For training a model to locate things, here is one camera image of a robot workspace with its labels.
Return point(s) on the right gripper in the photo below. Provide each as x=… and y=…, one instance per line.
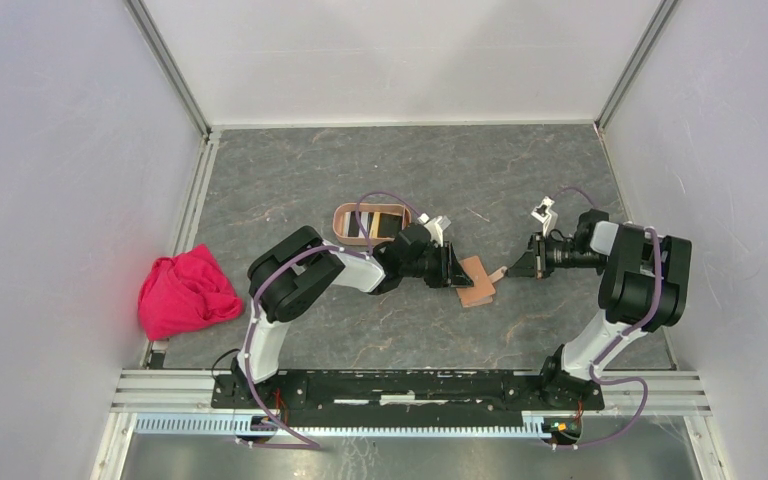
x=524, y=266

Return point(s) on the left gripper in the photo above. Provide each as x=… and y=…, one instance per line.
x=449, y=272

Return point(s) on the tan leather card holder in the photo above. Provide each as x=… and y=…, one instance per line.
x=483, y=290

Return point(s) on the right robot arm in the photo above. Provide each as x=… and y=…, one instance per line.
x=643, y=287

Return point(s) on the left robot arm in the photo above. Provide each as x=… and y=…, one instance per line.
x=289, y=278

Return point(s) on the silver credit card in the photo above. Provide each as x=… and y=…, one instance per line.
x=365, y=224

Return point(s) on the red crumpled cloth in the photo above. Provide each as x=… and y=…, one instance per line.
x=186, y=293

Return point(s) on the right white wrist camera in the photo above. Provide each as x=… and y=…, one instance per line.
x=545, y=215

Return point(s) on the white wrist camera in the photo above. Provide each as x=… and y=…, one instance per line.
x=438, y=225
x=545, y=215

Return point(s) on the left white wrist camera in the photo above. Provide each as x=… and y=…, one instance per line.
x=438, y=225

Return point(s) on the white toothed cable duct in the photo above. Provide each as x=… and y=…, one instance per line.
x=243, y=425

